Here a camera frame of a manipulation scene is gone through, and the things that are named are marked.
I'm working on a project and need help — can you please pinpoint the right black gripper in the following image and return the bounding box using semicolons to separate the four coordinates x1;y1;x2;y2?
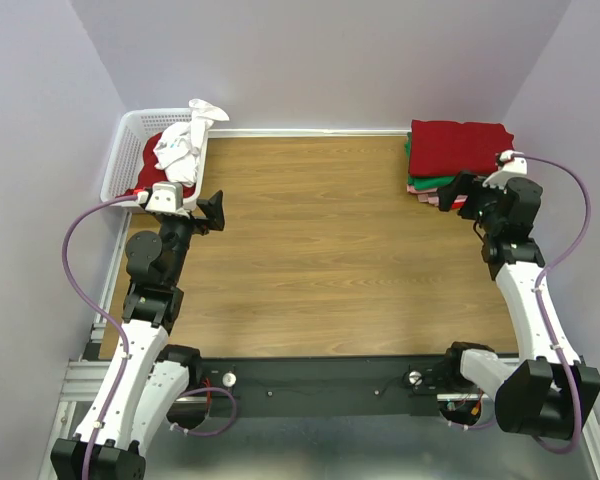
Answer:
436;168;505;234

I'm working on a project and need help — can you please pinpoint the white t-shirt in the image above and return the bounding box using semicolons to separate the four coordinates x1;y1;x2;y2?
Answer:
153;99;230;187

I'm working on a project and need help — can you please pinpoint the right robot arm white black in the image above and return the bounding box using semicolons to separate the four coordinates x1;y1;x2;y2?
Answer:
438;172;600;441

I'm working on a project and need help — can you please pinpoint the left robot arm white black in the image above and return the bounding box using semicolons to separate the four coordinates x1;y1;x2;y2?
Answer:
50;182;238;479

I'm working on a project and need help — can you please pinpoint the folded pink t-shirt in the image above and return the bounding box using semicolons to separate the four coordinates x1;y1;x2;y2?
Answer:
407;185;467;209

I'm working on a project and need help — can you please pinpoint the folded dark red t-shirt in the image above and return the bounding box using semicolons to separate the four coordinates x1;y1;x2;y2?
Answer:
409;120;514;177

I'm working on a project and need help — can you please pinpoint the folded green t-shirt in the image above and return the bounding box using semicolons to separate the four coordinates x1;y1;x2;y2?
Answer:
405;132;454;191

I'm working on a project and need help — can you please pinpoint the crumpled dark red t-shirt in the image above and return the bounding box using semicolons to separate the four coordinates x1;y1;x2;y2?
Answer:
124;133;167;196

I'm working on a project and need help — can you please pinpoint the white plastic laundry basket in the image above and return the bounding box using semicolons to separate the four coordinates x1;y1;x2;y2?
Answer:
100;106;209;211

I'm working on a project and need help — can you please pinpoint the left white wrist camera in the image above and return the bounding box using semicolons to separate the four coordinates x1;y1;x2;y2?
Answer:
136;182;190;217

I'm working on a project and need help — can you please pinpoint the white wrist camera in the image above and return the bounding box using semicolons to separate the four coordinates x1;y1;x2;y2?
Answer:
136;182;190;217
482;150;528;190

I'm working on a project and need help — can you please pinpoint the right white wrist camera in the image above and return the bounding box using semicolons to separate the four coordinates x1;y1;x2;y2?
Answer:
482;150;528;190

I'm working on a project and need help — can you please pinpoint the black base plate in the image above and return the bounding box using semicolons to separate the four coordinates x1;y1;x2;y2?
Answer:
164;353;491;426

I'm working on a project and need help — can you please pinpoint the aluminium frame rail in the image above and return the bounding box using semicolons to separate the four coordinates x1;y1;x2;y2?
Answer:
37;213;131;479

